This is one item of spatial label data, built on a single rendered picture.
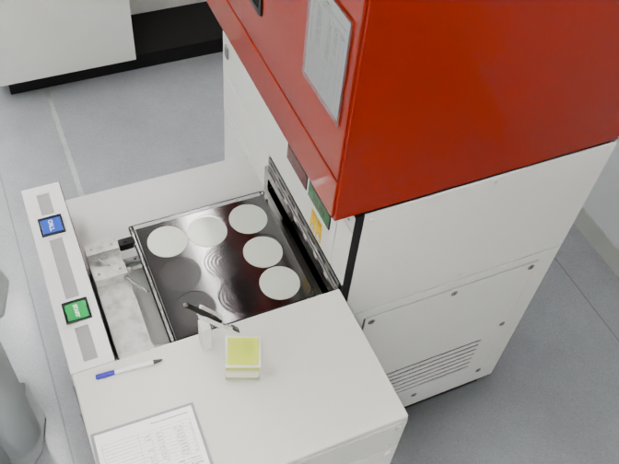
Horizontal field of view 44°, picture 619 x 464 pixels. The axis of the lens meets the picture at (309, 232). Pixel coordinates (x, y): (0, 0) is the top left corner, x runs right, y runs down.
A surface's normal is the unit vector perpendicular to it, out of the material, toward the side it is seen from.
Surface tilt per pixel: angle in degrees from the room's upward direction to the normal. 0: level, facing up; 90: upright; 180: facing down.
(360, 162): 90
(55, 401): 0
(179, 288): 0
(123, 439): 0
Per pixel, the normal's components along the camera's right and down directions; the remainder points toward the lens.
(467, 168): 0.40, 0.73
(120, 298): 0.07, -0.63
